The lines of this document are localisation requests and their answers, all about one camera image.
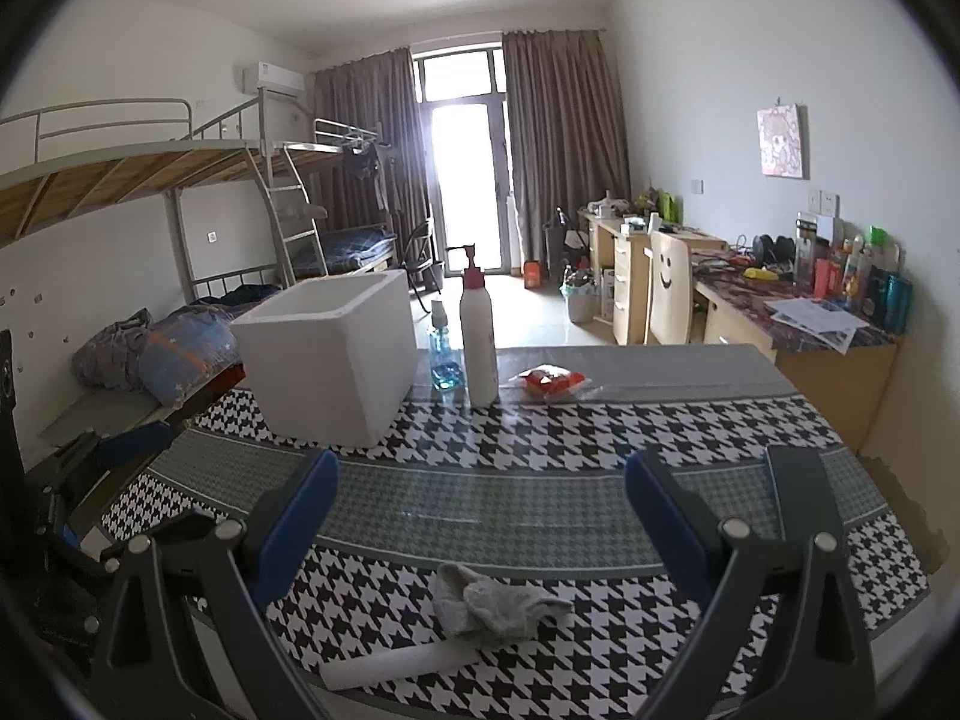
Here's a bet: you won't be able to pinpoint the grey metal bunk bed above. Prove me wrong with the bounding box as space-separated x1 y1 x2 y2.
0 97 323 421
259 86 402 278

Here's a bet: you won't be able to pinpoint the white foam sheet roll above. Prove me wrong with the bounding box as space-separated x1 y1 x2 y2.
319 637 481 691

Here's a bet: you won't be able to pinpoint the light wooden desk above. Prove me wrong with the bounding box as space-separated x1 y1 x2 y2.
581 210 728 346
694 247 901 455

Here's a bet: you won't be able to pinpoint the glass balcony door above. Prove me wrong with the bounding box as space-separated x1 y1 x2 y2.
411 45 518 275

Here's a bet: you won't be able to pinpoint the wooden chair with smiley face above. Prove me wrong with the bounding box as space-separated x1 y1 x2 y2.
646 229 695 346

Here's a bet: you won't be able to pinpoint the trash bin with bag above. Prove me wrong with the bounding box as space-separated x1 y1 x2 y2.
561 270 601 323

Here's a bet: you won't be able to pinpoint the row of toiletry bottles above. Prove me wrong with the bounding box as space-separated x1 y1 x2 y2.
795 214 912 335

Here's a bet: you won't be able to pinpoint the houndstooth tablecloth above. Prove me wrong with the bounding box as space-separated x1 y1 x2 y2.
97 345 938 720

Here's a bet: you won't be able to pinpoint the dark patterned pillow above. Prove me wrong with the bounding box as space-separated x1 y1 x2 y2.
71 310 155 391

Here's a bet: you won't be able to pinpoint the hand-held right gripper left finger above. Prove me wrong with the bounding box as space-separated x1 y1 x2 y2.
90 448 342 720

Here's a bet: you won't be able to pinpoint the brown curtain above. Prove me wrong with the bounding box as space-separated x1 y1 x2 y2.
501 28 635 271
311 47 432 241

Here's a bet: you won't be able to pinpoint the hanging dark clothes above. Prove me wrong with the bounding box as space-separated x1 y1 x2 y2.
341 142 391 211

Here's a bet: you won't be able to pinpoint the blue mattress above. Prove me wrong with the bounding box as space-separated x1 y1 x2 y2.
289 229 398 275

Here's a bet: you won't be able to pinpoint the black headphones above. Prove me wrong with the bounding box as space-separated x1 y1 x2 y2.
752 234 796 267

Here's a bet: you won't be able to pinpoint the blue plaid quilt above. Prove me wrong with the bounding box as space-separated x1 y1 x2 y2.
146 304 248 406

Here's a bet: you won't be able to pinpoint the red snack packet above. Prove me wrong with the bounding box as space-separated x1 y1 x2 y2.
510 364 601 400

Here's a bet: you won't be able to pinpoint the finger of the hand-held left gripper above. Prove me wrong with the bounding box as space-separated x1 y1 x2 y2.
45 421 175 511

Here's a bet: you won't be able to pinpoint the white bottle with red pump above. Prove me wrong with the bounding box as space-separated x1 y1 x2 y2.
448 241 500 406

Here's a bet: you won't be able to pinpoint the grey sock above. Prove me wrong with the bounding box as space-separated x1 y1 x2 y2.
431 561 575 646

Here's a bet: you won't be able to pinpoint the white foam box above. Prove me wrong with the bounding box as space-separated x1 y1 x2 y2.
229 268 421 458

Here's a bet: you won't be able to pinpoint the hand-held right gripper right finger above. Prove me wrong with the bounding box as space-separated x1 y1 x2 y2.
624 444 878 720

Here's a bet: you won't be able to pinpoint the white air conditioner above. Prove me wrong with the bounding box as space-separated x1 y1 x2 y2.
241 60 306 98

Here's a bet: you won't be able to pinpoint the printed papers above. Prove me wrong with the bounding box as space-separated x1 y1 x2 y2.
765 296 871 353

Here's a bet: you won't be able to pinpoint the black folding chair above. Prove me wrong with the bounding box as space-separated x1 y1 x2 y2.
405 217 447 293

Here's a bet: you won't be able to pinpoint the pink wall poster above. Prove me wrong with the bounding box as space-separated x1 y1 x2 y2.
756 103 811 179

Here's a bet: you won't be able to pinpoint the blue spray bottle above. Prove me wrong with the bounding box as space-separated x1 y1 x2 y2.
427 300 467 391

